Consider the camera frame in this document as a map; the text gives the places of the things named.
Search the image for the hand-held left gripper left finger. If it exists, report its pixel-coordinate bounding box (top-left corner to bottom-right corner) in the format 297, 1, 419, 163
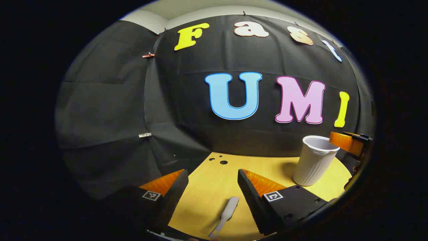
100, 169, 189, 233

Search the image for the black backdrop cloth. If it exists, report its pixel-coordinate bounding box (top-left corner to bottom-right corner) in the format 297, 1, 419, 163
55, 14, 375, 201

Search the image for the ribbed grey garbage bin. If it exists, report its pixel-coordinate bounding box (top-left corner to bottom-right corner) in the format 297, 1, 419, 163
293, 135, 341, 187

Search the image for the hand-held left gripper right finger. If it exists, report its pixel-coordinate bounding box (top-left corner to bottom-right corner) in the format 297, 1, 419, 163
237, 169, 338, 236

